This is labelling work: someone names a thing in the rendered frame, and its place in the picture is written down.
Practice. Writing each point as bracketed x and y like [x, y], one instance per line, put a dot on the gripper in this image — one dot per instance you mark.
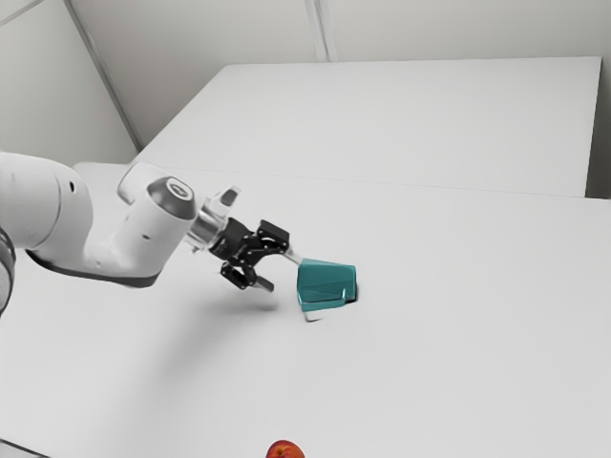
[234, 242]

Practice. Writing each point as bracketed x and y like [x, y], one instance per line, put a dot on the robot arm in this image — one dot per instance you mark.
[71, 224]

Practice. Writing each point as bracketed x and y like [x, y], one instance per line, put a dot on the teal faceted mug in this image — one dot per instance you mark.
[325, 286]

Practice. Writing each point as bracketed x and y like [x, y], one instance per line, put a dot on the red apple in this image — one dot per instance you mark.
[285, 450]

